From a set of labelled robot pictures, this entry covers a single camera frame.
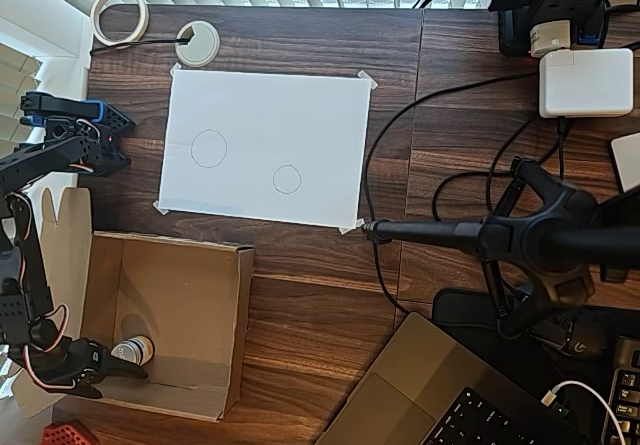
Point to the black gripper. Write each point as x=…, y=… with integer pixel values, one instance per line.
x=91, y=359

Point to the black mouse pad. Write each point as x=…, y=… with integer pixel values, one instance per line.
x=460, y=310

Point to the masking tape roll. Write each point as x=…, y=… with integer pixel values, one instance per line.
x=100, y=25

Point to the blue plug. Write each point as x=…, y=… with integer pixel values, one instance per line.
x=590, y=35

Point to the white square power adapter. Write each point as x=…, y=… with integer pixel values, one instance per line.
x=585, y=82

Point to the red studded plate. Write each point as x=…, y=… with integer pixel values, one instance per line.
x=65, y=435

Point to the small white plug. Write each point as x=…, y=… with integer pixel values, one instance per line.
x=550, y=39

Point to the grey laptop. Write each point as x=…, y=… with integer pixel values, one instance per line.
x=420, y=380

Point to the black tripod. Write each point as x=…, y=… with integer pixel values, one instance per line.
x=545, y=235

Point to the small white pill bottle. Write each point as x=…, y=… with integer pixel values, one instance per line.
x=135, y=347

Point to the black computer mouse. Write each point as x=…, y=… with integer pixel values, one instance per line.
x=582, y=340

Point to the black keyboard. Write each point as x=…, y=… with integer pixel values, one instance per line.
x=627, y=390

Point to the masking tape piece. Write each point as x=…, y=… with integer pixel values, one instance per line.
x=369, y=81
x=350, y=227
x=161, y=208
x=175, y=70

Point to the white flat device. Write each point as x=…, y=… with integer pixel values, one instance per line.
x=629, y=162

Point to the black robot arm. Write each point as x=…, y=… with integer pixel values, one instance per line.
x=30, y=265

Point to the black blue table clamp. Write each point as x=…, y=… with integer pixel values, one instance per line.
x=117, y=120
x=115, y=166

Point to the white paper sheet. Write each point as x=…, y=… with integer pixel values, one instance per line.
x=280, y=130

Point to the open cardboard box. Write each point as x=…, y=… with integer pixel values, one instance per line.
x=170, y=305

